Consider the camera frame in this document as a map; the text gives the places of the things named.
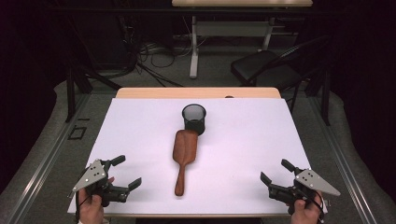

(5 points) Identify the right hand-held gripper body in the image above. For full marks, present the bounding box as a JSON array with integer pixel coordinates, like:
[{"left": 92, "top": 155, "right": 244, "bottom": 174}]
[{"left": 268, "top": 167, "right": 342, "bottom": 216}]

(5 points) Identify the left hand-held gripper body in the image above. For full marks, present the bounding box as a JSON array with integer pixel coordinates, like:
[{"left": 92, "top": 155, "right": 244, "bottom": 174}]
[{"left": 72, "top": 159, "right": 130, "bottom": 208}]

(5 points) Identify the brown wooden hairbrush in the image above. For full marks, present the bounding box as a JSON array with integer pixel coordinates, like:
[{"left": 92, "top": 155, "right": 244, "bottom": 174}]
[{"left": 172, "top": 129, "right": 199, "bottom": 197}]

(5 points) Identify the black mesh pen cup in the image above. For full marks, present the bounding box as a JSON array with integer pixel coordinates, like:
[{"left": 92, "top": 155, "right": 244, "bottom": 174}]
[{"left": 181, "top": 103, "right": 207, "bottom": 136}]

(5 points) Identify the person's right hand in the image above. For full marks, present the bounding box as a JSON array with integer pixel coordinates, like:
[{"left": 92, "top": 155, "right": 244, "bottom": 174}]
[{"left": 290, "top": 190, "right": 325, "bottom": 224}]

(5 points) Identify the person's left hand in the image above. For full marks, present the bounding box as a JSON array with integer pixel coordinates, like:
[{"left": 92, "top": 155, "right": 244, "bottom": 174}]
[{"left": 78, "top": 176, "right": 116, "bottom": 224}]

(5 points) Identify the white board sheet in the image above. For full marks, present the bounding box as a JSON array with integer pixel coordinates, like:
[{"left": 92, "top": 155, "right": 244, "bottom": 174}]
[{"left": 67, "top": 97, "right": 329, "bottom": 216}]

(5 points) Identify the black metal stand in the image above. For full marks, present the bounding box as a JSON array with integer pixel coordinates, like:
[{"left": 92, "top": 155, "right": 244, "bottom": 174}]
[
  {"left": 64, "top": 62, "right": 123, "bottom": 123},
  {"left": 306, "top": 68, "right": 332, "bottom": 127}
]

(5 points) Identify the black folding chair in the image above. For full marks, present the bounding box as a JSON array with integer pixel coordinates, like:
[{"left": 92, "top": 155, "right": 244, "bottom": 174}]
[{"left": 230, "top": 35, "right": 331, "bottom": 115}]

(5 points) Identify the white-legged desk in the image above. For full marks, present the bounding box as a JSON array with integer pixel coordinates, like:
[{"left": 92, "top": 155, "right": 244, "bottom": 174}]
[{"left": 171, "top": 0, "right": 314, "bottom": 79}]

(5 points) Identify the black metal crossbar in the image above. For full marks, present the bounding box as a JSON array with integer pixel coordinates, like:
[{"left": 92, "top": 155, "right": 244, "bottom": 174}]
[{"left": 46, "top": 7, "right": 347, "bottom": 16}]

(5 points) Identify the right hand-held gripper cable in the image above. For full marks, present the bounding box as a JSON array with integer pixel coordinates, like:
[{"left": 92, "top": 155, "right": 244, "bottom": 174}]
[{"left": 306, "top": 192, "right": 325, "bottom": 224}]

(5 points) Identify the hand-held gripper cable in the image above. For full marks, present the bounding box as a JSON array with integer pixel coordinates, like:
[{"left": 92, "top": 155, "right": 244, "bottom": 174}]
[
  {"left": 74, "top": 167, "right": 94, "bottom": 222},
  {"left": 306, "top": 192, "right": 325, "bottom": 224}
]

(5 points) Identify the metal floor rail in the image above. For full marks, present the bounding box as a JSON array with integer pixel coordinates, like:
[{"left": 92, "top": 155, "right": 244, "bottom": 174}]
[
  {"left": 306, "top": 95, "right": 378, "bottom": 224},
  {"left": 6, "top": 92, "right": 92, "bottom": 224}
]

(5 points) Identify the left hand-held gripper cable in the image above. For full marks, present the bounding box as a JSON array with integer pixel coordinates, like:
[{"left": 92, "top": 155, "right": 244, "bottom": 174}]
[{"left": 74, "top": 167, "right": 94, "bottom": 222}]

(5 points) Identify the bundle of floor cables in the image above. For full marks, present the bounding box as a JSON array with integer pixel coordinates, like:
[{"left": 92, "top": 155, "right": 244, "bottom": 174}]
[{"left": 118, "top": 15, "right": 188, "bottom": 88}]

